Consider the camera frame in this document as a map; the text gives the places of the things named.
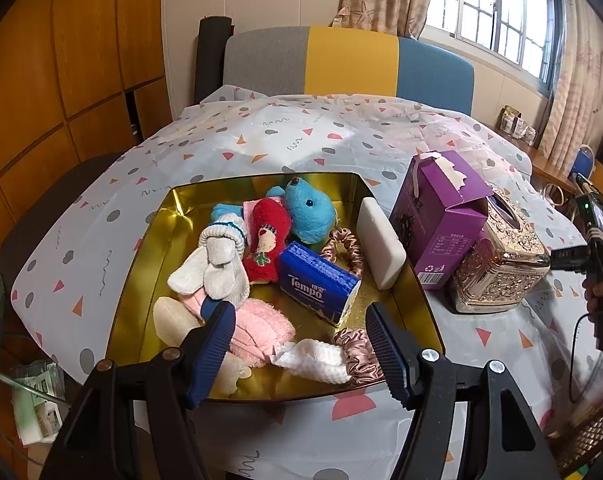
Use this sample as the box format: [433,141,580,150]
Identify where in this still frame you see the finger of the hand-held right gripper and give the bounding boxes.
[550,246,593,272]

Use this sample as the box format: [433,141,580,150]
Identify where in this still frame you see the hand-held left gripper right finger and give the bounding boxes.
[365,302,557,480]

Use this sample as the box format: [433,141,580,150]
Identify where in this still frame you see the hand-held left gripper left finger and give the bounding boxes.
[42,301,237,480]

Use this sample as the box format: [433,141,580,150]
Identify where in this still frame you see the pink satin scrunchie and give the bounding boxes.
[333,327,383,387]

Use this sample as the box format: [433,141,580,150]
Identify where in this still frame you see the beige ribbed cloth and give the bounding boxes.
[153,296,252,396]

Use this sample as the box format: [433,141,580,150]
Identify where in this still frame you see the white knitted mittens pair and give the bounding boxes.
[168,211,251,307]

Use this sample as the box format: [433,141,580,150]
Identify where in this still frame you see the white plastic packet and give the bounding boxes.
[272,338,348,384]

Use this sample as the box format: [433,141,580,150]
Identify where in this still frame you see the white sponge block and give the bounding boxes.
[356,197,407,290]

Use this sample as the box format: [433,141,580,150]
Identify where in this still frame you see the blue pocket tissue pack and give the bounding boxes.
[279,241,362,326]

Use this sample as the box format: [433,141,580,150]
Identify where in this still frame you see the brown hair scrunchie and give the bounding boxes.
[321,228,365,278]

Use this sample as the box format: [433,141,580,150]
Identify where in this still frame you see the red fuzzy sock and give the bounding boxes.
[242,197,292,283]

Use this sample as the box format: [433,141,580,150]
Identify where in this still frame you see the gold metal tin tray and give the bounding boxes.
[106,172,445,402]

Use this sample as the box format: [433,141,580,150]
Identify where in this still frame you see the blue plush toy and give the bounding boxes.
[212,177,339,243]

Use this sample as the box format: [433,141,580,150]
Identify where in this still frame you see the ornate gold tissue box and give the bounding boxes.
[449,182,552,315]

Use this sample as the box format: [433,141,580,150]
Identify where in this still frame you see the blue folding chair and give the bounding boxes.
[573,144,596,176]

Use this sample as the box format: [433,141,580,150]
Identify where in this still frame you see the purple tissue carton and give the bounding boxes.
[389,150,495,291]

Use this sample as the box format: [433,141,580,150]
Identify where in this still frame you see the clear plastic packets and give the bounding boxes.
[511,117,538,146]

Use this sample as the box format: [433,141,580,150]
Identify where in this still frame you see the white paper packets pile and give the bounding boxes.
[12,360,65,446]

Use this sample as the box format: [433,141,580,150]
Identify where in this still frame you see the patterned white bed sheet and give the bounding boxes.
[9,85,597,480]

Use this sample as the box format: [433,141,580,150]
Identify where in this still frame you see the barred window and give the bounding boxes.
[421,0,567,98]

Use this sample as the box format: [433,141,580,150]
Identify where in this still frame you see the black rolled mat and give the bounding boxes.
[194,16,232,106]

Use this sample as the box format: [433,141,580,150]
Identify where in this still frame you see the grey yellow blue headboard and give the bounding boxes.
[222,25,475,116]

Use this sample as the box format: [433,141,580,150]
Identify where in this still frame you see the wooden wardrobe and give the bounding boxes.
[0,0,175,281]

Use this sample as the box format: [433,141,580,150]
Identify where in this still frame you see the white power cable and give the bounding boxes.
[541,182,572,208]

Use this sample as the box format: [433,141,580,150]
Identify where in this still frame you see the black cable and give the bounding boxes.
[569,310,603,403]

